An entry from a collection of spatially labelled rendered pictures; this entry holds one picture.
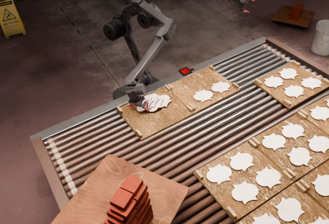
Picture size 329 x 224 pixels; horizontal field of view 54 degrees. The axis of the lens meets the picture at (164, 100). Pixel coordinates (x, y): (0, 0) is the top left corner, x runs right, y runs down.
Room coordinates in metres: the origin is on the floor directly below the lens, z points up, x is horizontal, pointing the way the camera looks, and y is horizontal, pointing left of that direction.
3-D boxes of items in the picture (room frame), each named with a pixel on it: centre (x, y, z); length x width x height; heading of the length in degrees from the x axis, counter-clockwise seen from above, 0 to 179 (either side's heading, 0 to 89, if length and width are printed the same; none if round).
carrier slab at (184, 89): (1.79, -0.28, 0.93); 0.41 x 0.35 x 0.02; 120
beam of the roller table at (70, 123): (1.93, -0.03, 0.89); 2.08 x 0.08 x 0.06; 119
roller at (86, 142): (1.73, -0.14, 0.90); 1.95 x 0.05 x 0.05; 119
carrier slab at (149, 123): (1.59, 0.07, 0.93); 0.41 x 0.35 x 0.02; 120
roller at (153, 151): (1.47, -0.28, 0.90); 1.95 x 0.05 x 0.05; 119
